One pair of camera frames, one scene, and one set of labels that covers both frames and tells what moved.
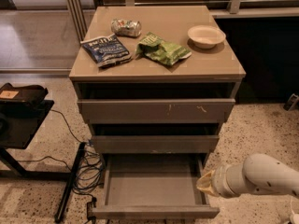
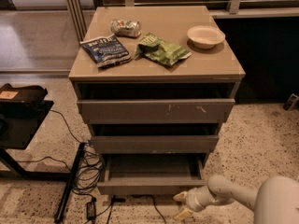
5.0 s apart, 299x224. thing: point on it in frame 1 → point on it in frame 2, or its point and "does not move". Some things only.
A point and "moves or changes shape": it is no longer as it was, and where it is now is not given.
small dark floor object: x=291 y=102 does not move
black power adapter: x=90 y=209 does not move
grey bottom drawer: x=153 y=187 moves or changes shape
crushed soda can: x=126 y=28 does not move
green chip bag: x=156 y=49 does not move
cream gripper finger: x=205 y=184 → x=181 y=196
